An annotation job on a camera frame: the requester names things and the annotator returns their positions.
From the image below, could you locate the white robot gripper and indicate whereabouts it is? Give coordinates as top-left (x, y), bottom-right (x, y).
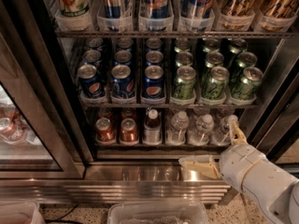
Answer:
top-left (178, 115), bottom-right (298, 200)

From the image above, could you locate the clear water bottle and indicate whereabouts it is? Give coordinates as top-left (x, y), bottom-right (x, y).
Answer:
top-left (210, 115), bottom-right (238, 147)
top-left (166, 111), bottom-right (190, 146)
top-left (188, 114), bottom-right (214, 147)

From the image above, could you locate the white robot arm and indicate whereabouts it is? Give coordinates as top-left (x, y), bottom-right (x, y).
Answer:
top-left (178, 116), bottom-right (299, 224)

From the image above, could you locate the open fridge door right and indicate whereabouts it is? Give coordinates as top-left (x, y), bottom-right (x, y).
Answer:
top-left (246, 63), bottom-right (299, 174)

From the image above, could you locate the brown drink bottle white cap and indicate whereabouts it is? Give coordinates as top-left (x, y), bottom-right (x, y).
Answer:
top-left (143, 109), bottom-right (162, 146)

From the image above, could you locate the glass fridge door left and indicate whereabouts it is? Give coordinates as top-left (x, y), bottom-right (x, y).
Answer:
top-left (0, 0), bottom-right (84, 179)

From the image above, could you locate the green soda can front middle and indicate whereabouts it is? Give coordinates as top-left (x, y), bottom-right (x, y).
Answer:
top-left (201, 66), bottom-right (230, 100)

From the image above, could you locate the green soda can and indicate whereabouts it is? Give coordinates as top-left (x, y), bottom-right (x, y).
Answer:
top-left (201, 66), bottom-right (230, 100)
top-left (231, 66), bottom-right (263, 101)
top-left (172, 66), bottom-right (196, 100)

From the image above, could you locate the green soda can front right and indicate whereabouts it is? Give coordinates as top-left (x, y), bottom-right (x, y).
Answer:
top-left (231, 66), bottom-right (263, 101)

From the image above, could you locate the green soda can front left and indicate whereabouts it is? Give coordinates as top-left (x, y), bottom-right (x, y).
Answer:
top-left (172, 66), bottom-right (196, 100)

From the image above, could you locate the blue Pepsi can front right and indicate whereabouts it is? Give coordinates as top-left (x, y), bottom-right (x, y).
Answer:
top-left (142, 65), bottom-right (164, 99)

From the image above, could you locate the blue pepsi can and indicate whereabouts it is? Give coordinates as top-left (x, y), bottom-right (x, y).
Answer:
top-left (111, 64), bottom-right (135, 99)
top-left (142, 65), bottom-right (164, 99)
top-left (78, 64), bottom-right (105, 99)

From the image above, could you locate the red soda can front right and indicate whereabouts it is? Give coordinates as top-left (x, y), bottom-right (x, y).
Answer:
top-left (121, 119), bottom-right (137, 143)

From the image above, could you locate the red soda can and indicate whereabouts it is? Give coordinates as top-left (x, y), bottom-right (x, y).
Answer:
top-left (121, 119), bottom-right (137, 143)
top-left (95, 118), bottom-right (116, 143)

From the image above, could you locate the clear plastic bin centre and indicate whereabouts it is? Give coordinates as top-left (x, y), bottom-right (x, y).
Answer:
top-left (107, 200), bottom-right (209, 224)

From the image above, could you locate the clear plastic bin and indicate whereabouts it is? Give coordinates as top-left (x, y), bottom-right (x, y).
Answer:
top-left (107, 200), bottom-right (209, 224)
top-left (0, 202), bottom-right (46, 224)

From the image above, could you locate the blue Pepsi can front middle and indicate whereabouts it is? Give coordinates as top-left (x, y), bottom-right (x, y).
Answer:
top-left (111, 64), bottom-right (135, 99)

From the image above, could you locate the red soda can front left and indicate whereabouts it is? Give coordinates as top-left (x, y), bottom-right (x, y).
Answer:
top-left (95, 118), bottom-right (116, 143)

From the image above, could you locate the blue Pepsi can front left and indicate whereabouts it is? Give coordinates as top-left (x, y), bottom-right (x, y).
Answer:
top-left (78, 64), bottom-right (105, 99)

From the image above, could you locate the Red Bull can right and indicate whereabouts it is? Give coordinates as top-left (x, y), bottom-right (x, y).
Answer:
top-left (181, 0), bottom-right (213, 19)

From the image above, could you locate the gold can right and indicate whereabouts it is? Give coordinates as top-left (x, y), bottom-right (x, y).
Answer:
top-left (260, 0), bottom-right (299, 19)

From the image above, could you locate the Red Bull can middle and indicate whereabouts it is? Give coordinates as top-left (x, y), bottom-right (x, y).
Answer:
top-left (145, 0), bottom-right (169, 19)

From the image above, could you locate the clear plastic bin left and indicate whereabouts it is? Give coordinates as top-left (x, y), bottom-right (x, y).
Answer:
top-left (0, 202), bottom-right (46, 224)

